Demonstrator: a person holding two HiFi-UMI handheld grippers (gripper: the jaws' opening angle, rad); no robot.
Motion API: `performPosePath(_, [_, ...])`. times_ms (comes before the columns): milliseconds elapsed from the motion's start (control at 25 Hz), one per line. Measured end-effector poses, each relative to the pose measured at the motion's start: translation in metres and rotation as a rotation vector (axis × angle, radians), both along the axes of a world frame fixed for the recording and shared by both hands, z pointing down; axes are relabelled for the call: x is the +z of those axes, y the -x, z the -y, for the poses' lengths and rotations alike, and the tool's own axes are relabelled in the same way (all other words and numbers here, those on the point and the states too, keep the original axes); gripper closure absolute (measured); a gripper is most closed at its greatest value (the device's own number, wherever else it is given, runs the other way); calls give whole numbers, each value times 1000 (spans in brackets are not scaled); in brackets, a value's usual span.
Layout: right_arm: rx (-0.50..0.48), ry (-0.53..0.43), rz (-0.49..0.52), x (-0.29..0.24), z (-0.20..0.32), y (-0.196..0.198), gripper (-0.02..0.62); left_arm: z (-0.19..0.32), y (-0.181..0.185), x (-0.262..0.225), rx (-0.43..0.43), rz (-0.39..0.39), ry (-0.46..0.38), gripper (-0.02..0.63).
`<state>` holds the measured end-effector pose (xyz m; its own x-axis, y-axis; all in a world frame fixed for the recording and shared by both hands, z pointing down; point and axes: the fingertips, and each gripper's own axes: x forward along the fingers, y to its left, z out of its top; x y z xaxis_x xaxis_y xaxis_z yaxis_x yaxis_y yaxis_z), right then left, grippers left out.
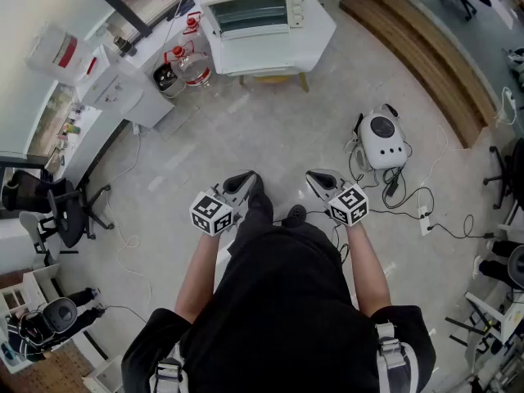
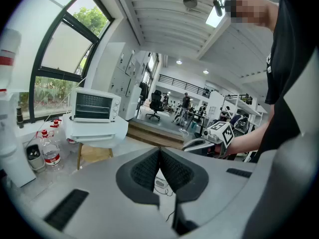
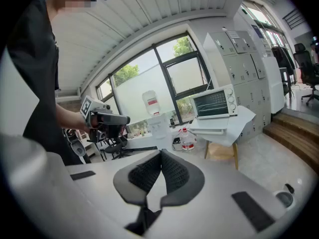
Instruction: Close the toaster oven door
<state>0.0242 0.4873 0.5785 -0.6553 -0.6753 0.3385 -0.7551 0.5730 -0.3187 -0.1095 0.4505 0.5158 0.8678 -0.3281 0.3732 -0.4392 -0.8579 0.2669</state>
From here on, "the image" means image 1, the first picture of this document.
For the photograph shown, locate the white round robot device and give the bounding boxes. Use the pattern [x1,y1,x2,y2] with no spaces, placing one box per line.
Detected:
[352,103,413,171]

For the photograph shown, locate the white harness strap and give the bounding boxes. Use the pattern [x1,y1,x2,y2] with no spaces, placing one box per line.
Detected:
[374,321,419,393]
[148,356,186,393]

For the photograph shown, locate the clear water jug red label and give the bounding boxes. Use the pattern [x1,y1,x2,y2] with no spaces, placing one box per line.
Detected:
[23,25,100,86]

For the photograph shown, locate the person's black trousers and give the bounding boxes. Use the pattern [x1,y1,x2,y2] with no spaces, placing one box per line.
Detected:
[236,172,275,243]

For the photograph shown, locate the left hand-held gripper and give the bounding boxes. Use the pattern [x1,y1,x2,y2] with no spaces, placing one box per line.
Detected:
[188,170,260,237]

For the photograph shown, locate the white extension cable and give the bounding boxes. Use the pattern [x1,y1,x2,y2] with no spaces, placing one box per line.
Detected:
[493,87,519,127]

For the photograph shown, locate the black window frame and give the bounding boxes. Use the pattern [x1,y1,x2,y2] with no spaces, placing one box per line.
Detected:
[75,0,206,40]

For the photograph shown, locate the colourful packets pile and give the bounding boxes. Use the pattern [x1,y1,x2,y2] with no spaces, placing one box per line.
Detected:
[59,119,85,138]

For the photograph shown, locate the black power cable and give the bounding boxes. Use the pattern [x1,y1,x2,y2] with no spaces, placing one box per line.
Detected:
[347,165,499,241]

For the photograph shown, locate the black remote control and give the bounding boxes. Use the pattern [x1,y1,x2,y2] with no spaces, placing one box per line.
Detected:
[167,0,197,22]

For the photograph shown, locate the white table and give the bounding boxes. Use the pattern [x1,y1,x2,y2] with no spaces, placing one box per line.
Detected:
[207,0,338,93]

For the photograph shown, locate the black thermos flask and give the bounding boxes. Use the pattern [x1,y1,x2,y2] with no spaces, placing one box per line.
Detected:
[113,34,138,56]

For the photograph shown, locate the large clear bottle red cap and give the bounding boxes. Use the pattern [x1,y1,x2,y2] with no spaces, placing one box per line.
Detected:
[165,45,212,89]

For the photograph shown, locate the white metal stand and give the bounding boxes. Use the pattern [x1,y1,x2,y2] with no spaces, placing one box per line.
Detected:
[444,291,524,384]

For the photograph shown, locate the white glass oven door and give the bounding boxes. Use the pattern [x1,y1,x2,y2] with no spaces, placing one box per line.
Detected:
[211,22,291,42]

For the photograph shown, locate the person's black shirt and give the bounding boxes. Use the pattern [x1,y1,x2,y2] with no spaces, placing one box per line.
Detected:
[120,219,438,393]

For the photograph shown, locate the white power strip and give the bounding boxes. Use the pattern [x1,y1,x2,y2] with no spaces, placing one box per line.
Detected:
[416,205,434,237]

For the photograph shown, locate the person's left forearm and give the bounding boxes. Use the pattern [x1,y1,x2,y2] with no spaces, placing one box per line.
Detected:
[174,229,228,323]

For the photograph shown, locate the wooden step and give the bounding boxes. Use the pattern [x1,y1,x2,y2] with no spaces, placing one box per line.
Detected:
[338,0,499,150]

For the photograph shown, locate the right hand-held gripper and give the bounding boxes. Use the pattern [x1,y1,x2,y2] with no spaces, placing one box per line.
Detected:
[305,169,369,227]

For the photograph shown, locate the white water dispenser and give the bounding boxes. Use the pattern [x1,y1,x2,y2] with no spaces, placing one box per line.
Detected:
[75,42,176,129]

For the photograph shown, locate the person's black shoe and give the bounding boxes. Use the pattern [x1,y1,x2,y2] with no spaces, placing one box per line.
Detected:
[285,203,308,227]

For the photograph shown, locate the white shelf unit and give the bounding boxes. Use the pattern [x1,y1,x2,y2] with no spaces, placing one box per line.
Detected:
[0,262,62,335]

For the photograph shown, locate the person's right forearm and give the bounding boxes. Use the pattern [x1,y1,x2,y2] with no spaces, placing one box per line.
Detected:
[341,221,392,318]

